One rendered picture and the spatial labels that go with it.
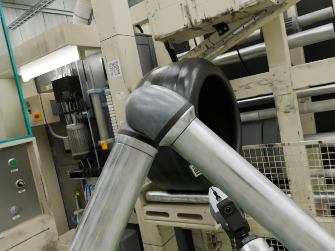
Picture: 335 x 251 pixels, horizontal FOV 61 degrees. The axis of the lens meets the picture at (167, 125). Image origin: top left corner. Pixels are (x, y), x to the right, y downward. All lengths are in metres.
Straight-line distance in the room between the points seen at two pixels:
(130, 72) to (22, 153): 0.62
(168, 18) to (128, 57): 0.30
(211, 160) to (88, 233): 0.32
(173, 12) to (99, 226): 1.13
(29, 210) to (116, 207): 0.85
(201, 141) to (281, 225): 0.23
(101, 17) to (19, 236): 1.04
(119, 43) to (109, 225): 0.91
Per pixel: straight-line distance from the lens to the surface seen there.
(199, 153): 0.59
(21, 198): 1.48
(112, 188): 0.70
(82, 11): 2.03
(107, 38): 1.45
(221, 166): 0.60
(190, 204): 1.25
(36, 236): 1.48
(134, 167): 0.70
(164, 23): 1.57
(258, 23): 1.51
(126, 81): 1.37
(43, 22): 12.20
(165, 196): 1.27
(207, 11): 1.45
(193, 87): 1.06
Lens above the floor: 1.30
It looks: 4 degrees down
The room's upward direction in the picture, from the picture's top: 11 degrees counter-clockwise
